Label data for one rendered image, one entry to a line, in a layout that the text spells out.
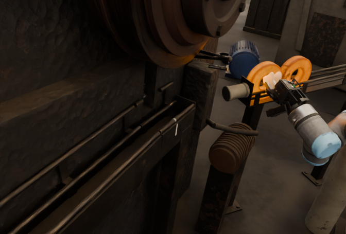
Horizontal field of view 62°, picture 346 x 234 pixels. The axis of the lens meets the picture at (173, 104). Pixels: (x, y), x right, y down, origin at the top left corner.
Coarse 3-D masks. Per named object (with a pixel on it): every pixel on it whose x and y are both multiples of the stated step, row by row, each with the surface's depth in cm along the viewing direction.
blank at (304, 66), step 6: (288, 60) 117; (294, 60) 116; (300, 60) 116; (306, 60) 118; (282, 66) 118; (288, 66) 116; (294, 66) 117; (300, 66) 118; (306, 66) 120; (282, 72) 117; (288, 72) 117; (300, 72) 122; (306, 72) 121; (282, 78) 117; (288, 78) 119; (300, 78) 122; (306, 78) 123
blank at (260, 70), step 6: (258, 66) 111; (264, 66) 110; (270, 66) 111; (276, 66) 112; (252, 72) 111; (258, 72) 110; (264, 72) 111; (270, 72) 113; (276, 72) 114; (252, 78) 111; (258, 78) 112; (258, 84) 113; (258, 90) 115; (252, 96) 115
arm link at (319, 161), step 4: (304, 148) 101; (304, 152) 103; (308, 152) 99; (304, 156) 106; (308, 156) 102; (312, 156) 100; (328, 156) 101; (308, 160) 105; (312, 160) 103; (316, 160) 101; (320, 160) 101; (324, 160) 102; (312, 164) 106; (316, 164) 104; (320, 164) 104
